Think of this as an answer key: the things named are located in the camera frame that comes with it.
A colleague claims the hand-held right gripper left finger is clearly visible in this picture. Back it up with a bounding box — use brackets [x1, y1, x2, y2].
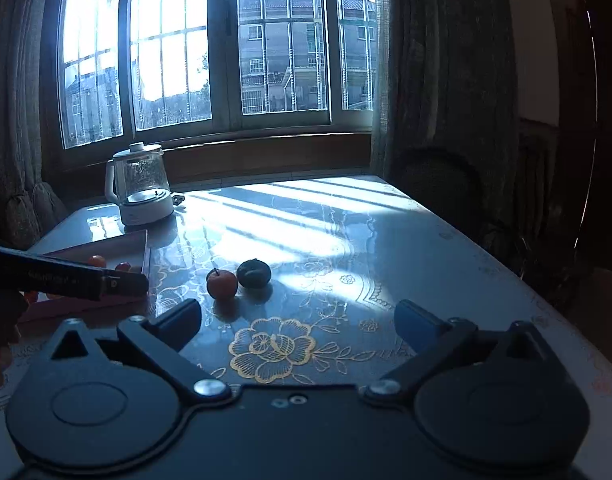
[50, 298, 231, 402]

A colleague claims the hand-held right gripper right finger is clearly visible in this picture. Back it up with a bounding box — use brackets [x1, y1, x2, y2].
[363, 298, 547, 403]

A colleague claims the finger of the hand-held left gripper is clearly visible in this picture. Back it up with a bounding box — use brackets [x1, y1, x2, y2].
[104, 269, 150, 299]

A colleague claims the red rectangular tray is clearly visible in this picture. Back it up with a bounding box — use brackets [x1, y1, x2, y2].
[16, 229, 152, 324]

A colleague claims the red apple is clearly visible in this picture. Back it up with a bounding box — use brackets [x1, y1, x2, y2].
[206, 268, 239, 301]

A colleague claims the dark purple plum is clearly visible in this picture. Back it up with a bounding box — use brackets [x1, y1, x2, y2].
[236, 258, 273, 290]

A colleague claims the person's left hand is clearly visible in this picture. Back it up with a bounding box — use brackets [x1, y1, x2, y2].
[0, 288, 29, 404]

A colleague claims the floral lace tablecloth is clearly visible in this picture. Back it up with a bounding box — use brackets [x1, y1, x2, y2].
[0, 175, 612, 412]

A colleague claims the white glass electric kettle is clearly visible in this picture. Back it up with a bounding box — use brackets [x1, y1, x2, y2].
[104, 142, 177, 227]

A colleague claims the dark round-backed chair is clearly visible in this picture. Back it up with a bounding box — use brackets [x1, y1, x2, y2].
[390, 147, 528, 272]

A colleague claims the grey tied curtain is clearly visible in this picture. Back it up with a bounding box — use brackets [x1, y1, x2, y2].
[0, 0, 69, 252]

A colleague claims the grey hanging curtain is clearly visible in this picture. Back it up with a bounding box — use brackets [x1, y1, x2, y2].
[370, 0, 520, 242]

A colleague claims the large barred window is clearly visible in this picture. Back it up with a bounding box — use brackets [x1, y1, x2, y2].
[56, 0, 380, 150]

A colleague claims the dark wooden door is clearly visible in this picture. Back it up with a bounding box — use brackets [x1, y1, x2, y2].
[541, 0, 612, 272]

